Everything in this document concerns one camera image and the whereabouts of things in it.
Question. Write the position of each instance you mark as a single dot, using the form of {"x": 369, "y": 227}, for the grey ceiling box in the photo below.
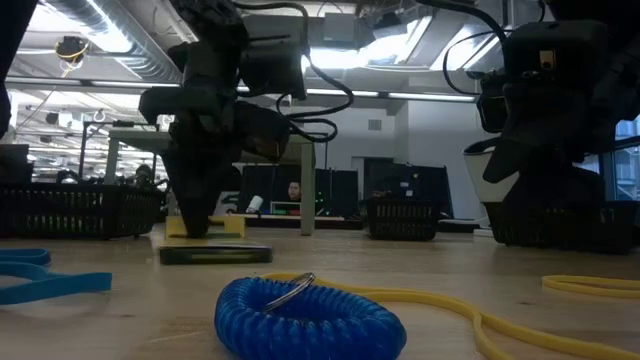
{"x": 345, "y": 27}

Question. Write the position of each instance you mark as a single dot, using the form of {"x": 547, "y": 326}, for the yellow green crayon box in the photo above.
{"x": 235, "y": 226}
{"x": 215, "y": 256}

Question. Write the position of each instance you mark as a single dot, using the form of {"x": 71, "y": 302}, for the pale perforated metal desk riser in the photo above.
{"x": 307, "y": 200}

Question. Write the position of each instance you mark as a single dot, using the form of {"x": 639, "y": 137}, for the dark window frame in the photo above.
{"x": 607, "y": 175}

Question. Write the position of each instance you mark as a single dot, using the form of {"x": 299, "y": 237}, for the black plastic mesh basket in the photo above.
{"x": 550, "y": 230}
{"x": 60, "y": 210}
{"x": 400, "y": 220}

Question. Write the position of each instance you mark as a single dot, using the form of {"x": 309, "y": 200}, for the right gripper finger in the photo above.
{"x": 510, "y": 162}
{"x": 565, "y": 185}

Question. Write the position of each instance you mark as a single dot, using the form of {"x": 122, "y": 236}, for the person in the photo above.
{"x": 294, "y": 191}

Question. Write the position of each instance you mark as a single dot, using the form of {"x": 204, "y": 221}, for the dark screen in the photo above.
{"x": 15, "y": 162}

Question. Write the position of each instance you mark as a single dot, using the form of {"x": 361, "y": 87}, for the silver ceiling duct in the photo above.
{"x": 125, "y": 45}

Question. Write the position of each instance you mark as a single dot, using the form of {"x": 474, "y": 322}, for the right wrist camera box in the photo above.
{"x": 492, "y": 107}

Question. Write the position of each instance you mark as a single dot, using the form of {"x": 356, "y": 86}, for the small white cylinder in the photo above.
{"x": 255, "y": 204}

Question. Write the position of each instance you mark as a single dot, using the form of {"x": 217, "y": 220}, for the small table with coloured bins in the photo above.
{"x": 285, "y": 207}

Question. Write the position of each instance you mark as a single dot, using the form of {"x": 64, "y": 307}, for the ceiling light strip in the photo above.
{"x": 430, "y": 96}

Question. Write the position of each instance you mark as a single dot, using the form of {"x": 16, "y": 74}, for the wall vent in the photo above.
{"x": 375, "y": 125}

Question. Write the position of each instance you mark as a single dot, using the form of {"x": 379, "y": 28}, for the yellow rubber band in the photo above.
{"x": 548, "y": 283}
{"x": 410, "y": 296}

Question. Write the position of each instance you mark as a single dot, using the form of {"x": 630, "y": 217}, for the blue rubber band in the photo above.
{"x": 75, "y": 285}
{"x": 46, "y": 257}

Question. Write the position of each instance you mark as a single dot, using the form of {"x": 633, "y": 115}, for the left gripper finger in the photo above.
{"x": 225, "y": 175}
{"x": 192, "y": 190}

